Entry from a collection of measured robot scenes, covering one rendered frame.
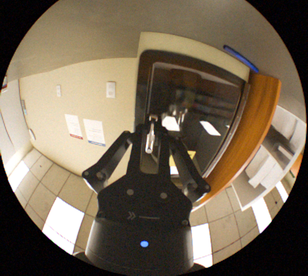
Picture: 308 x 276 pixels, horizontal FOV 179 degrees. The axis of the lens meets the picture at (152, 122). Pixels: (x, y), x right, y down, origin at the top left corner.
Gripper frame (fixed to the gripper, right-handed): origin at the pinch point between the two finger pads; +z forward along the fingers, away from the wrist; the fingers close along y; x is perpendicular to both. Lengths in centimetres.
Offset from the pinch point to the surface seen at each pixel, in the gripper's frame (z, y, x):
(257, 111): 2.0, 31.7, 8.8
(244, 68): 5.6, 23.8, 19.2
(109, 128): 49, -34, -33
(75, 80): 49, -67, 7
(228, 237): -56, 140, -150
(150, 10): -3.0, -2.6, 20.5
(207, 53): 5.6, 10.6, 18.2
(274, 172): -5, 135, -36
